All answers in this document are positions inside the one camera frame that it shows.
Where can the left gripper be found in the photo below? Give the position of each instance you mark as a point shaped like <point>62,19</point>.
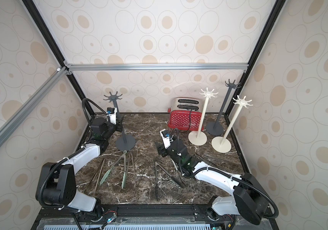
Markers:
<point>119,124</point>

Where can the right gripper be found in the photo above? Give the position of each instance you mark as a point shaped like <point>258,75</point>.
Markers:
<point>164,150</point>

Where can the dark grey utensil rack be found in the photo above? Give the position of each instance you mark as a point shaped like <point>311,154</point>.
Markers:
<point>125,142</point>

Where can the thin steel tongs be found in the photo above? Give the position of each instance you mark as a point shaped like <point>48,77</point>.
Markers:
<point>133,163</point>

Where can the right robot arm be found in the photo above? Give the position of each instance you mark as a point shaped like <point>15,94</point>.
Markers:
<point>246,196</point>

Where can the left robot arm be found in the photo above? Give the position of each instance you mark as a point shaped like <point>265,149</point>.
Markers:
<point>57,186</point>

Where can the small steel tongs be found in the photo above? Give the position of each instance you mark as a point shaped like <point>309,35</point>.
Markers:
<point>178,172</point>

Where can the white utensil rack left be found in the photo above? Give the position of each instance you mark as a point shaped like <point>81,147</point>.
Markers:
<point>199,138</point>

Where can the white utensil rack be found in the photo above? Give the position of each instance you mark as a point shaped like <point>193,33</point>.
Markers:
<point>222,144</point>
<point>199,138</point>

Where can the white utensil rack right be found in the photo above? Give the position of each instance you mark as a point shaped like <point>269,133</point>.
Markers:
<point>222,144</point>

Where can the red white toaster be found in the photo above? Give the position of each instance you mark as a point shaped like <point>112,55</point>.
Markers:
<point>185,114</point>

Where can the dark grey rack back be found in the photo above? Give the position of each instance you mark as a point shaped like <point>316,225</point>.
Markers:
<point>215,128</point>

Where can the horizontal aluminium bar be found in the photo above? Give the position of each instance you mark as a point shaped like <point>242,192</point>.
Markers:
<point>158,67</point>

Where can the diagonal aluminium bar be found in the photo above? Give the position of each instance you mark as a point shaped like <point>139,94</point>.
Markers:
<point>24,111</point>

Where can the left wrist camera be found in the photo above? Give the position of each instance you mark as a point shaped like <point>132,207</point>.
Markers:
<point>112,115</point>

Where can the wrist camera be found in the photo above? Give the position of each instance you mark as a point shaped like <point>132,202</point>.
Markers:
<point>166,137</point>
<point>112,115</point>

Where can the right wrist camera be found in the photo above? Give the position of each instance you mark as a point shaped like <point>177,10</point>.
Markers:
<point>166,137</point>

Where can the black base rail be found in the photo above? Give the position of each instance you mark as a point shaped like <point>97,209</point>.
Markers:
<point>147,217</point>

